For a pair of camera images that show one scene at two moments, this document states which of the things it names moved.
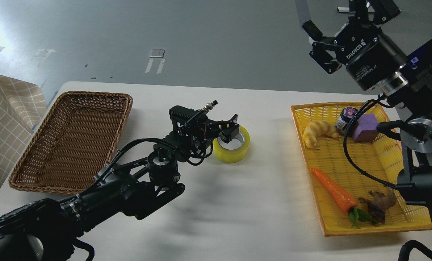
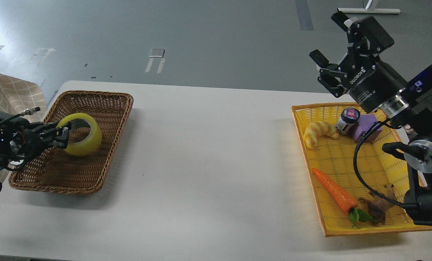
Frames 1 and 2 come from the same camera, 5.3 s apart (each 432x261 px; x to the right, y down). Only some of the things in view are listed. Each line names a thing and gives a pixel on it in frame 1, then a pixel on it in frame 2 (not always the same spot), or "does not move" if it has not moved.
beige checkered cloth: [13, 107] does not move
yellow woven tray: [353, 168] does not move
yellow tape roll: [232, 156] to [93, 139]
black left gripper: [210, 129] to [34, 141]
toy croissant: [315, 128] does not move
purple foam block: [367, 130] does not move
